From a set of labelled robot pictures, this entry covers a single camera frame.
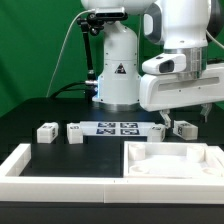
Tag white U-shaped obstacle fence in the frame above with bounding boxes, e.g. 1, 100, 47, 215
0, 144, 224, 204

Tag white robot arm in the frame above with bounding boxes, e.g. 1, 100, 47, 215
81, 0, 224, 125

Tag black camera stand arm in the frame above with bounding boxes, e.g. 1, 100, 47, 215
76, 17, 105, 88

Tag grey camera on stand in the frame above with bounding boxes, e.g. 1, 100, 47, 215
95, 7, 128, 21

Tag white camera cable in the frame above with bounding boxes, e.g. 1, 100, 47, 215
45, 9, 97, 98

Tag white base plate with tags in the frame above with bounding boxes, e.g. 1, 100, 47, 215
80, 121, 154, 136

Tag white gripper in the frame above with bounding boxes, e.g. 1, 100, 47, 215
139, 63, 224, 128

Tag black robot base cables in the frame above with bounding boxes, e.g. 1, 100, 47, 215
49, 79, 99, 99

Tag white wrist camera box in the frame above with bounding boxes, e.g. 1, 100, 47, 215
142, 53, 186, 75

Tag white square tabletop part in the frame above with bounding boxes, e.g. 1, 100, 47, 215
123, 142, 224, 179

